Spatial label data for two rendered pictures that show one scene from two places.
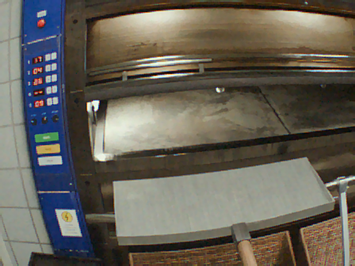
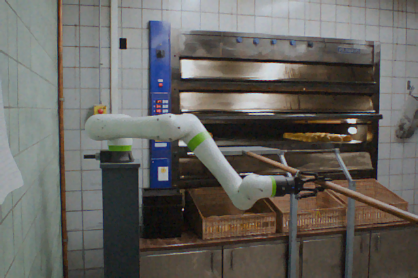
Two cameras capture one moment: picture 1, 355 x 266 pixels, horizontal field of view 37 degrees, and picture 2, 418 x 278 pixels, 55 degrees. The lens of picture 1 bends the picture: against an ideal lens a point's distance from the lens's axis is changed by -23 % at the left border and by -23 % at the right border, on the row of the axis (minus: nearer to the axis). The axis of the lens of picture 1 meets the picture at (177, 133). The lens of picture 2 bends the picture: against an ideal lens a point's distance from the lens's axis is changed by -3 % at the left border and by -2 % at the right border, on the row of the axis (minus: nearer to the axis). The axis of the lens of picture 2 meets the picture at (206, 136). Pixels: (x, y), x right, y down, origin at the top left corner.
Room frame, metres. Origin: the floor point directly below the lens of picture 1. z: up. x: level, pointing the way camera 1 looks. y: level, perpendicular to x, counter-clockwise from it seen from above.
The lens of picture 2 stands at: (-1.41, 0.73, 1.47)
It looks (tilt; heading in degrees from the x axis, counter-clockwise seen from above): 4 degrees down; 347
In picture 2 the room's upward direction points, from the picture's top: straight up
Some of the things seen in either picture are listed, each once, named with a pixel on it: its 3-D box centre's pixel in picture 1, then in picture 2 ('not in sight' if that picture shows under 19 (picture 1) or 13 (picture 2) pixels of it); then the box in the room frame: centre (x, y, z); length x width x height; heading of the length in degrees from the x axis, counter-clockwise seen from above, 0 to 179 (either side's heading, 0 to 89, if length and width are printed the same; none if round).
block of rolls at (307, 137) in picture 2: not in sight; (316, 136); (2.29, -1.20, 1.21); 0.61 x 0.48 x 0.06; 3
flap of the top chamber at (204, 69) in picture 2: not in sight; (283, 71); (1.82, -0.65, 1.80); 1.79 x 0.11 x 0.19; 93
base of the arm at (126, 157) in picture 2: not in sight; (109, 156); (0.78, 0.77, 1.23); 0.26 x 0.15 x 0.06; 89
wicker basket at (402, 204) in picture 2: not in sight; (362, 200); (1.59, -1.28, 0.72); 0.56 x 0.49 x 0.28; 92
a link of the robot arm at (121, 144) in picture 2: not in sight; (118, 132); (0.77, 0.72, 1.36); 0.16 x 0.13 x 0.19; 141
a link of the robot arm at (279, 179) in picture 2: not in sight; (277, 185); (0.24, 0.05, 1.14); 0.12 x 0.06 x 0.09; 4
